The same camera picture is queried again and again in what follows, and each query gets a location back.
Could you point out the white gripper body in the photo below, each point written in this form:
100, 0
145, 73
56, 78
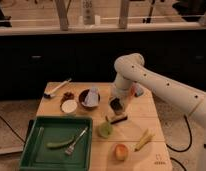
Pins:
116, 93

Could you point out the green cup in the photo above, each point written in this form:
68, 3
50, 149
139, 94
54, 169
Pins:
105, 129

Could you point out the dark metal cup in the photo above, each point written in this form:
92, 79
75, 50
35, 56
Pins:
116, 106

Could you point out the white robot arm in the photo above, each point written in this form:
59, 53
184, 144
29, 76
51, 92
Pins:
130, 69

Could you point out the orange blue toy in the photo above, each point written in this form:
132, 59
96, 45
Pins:
137, 90

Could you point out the light blue cup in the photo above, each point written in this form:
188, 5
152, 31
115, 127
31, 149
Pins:
91, 100

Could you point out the dark brown bowl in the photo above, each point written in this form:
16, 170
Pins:
82, 97

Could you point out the brown cookie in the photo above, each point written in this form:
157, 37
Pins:
67, 96

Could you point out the peach fruit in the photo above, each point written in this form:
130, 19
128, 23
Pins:
121, 152

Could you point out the silver fork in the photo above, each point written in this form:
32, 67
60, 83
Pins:
70, 149

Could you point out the green plastic tray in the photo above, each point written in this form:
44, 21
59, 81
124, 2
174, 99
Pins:
37, 157

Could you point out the black handled tool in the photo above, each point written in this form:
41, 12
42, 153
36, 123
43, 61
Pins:
116, 119

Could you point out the white handled brush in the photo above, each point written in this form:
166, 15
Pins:
51, 93

